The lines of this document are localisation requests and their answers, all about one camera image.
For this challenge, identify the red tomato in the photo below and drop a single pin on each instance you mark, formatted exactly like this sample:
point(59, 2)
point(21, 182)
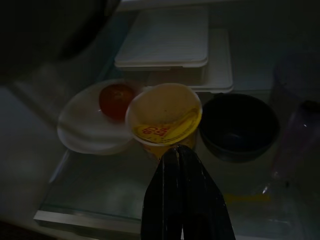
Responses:
point(115, 102)

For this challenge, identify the white round plate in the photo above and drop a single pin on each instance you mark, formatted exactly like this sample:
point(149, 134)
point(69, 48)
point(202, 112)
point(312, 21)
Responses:
point(82, 130)

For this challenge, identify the large white lidded container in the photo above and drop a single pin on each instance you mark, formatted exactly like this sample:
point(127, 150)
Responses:
point(220, 75)

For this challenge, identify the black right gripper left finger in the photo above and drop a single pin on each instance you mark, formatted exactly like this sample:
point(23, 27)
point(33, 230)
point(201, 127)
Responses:
point(162, 205)

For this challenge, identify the black bowl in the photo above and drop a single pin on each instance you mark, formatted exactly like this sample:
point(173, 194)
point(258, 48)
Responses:
point(237, 130)

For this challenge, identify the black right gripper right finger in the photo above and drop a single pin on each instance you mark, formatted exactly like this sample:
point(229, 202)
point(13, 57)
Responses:
point(202, 205)

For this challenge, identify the yellow instant noodle cup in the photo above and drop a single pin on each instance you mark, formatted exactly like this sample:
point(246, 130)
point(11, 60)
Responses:
point(162, 112)

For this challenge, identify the glass fridge shelf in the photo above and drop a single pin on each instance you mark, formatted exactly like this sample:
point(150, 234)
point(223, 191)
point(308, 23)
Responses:
point(100, 190)

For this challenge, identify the small white lidded container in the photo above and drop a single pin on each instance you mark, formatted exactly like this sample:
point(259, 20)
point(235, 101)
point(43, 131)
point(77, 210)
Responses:
point(162, 40)

